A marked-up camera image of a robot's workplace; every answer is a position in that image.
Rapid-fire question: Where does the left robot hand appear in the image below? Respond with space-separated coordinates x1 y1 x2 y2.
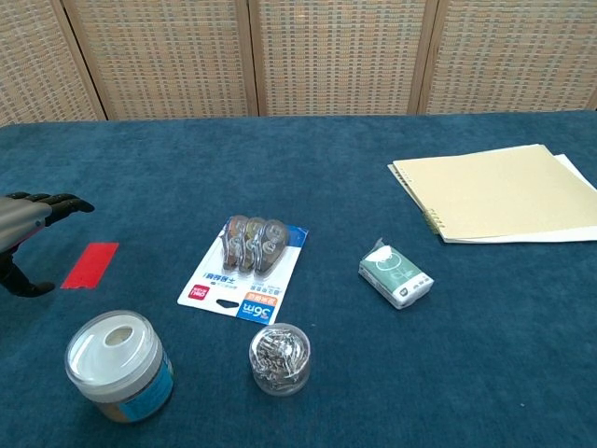
0 191 96 299

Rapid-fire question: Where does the red tape strip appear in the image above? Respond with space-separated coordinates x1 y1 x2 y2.
60 242 120 290

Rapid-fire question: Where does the correction tape blister pack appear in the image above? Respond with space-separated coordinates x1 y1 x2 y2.
176 215 311 326

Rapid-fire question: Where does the clear jar with blue label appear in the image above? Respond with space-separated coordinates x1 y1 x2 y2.
63 310 175 424

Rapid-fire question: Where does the teal table cloth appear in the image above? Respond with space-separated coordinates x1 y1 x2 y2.
0 109 597 448

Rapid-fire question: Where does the clear tub of paper clips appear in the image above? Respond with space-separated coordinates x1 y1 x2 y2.
248 322 312 398

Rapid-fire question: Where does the woven folding screen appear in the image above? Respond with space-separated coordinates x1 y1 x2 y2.
0 0 597 128

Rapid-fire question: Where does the green tissue packet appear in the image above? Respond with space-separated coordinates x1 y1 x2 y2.
357 237 436 311

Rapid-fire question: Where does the tan spiral notebook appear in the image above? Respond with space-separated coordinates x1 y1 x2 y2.
387 144 597 244

